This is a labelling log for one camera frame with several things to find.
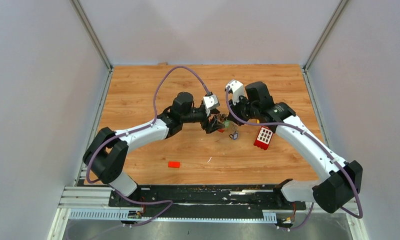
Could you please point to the metal key organizer red handle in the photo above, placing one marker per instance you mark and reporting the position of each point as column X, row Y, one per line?
column 222, row 117

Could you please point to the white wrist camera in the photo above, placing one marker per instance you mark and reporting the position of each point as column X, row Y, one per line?
column 236, row 88
column 211, row 102

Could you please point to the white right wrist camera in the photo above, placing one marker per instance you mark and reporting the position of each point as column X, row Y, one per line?
column 236, row 88

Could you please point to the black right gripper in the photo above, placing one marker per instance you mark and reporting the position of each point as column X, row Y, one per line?
column 234, row 109

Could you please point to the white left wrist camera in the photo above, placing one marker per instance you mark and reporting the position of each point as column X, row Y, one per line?
column 211, row 102

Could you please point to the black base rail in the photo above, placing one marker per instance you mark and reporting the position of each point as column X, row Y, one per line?
column 209, row 201

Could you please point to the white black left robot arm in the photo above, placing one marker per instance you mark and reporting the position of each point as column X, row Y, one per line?
column 107, row 153

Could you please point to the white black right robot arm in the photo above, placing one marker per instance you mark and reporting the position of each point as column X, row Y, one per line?
column 339, row 181

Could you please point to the key with green tag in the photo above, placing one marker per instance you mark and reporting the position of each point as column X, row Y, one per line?
column 227, row 125

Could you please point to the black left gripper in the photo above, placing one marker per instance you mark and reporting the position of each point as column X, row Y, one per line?
column 215, row 125

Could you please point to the small orange red block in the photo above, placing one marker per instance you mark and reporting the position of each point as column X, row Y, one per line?
column 174, row 164

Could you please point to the red tray with white slots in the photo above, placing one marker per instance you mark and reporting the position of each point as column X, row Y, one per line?
column 263, row 138

